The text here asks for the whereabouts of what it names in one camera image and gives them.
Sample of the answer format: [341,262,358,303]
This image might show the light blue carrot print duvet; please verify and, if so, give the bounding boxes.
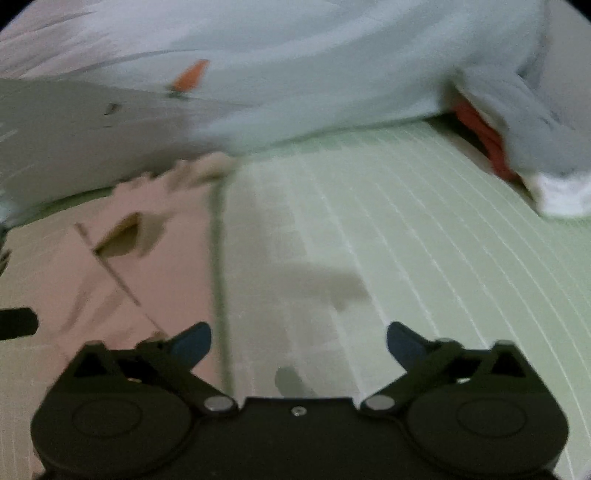
[0,0,550,222]

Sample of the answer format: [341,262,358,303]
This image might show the pink garment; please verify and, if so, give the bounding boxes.
[0,151,241,480]

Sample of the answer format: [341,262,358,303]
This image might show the white cloth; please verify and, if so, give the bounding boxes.
[522,171,591,219]

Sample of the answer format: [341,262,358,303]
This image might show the orange cloth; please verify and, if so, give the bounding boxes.
[451,95,520,182]

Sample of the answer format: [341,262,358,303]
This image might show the green grid bedsheet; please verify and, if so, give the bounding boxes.
[0,117,591,480]

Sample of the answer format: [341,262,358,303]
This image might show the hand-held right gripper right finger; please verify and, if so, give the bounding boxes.
[359,322,530,417]

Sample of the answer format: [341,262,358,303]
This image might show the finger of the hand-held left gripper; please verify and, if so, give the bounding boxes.
[0,308,39,341]

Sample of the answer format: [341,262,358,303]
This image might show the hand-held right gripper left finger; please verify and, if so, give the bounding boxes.
[69,322,239,417]

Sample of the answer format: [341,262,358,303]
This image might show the grey blue blanket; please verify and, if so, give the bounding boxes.
[450,62,591,178]

